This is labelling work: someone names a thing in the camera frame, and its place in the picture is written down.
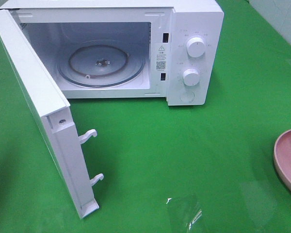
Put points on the round microwave door button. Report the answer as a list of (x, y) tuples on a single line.
[(187, 96)]

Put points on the white microwave knob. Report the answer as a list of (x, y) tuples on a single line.
[(195, 47), (191, 77)]

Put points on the white microwave door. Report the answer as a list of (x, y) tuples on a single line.
[(51, 111)]

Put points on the pink plate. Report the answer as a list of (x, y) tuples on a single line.
[(282, 157)]

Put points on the glass microwave turntable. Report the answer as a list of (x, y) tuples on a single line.
[(102, 63)]

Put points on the white microwave oven body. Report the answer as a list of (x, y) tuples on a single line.
[(165, 25)]

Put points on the green table cloth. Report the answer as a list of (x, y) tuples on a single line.
[(149, 152)]

